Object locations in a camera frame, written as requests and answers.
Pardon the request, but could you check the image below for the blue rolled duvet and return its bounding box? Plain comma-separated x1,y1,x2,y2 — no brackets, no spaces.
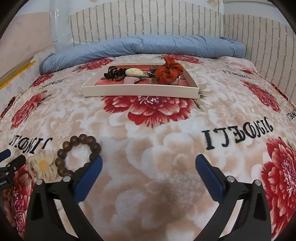
39,35,246,75

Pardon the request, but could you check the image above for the clear plastic sheet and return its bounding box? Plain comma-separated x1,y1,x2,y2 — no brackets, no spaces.
50,0,73,53

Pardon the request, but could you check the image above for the floral fleece blanket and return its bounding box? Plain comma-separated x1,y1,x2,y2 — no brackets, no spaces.
1,55,295,240

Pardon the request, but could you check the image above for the cream flower scrunchie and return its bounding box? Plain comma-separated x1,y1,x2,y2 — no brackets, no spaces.
25,150,58,183

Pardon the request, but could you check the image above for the brown wooden bead bracelet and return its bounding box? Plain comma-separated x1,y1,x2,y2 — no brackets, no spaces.
55,133,102,178

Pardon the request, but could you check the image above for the brick-pattern jewelry tray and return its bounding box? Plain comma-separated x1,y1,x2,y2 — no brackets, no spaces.
81,62,200,99

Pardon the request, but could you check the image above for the orange scrunchie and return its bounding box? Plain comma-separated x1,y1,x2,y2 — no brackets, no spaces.
155,56,184,85

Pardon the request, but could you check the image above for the pink floral pillow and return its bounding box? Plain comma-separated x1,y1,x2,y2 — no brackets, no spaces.
217,56,257,73

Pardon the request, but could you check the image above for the cream pink hair clip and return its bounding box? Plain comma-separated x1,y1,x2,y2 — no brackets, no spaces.
123,68,152,84

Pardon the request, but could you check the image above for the black claw hair clip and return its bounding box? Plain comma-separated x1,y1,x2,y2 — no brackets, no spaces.
104,66,127,82

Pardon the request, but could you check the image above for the brick-pattern headboard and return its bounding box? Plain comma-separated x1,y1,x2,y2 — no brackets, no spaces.
69,1,224,46

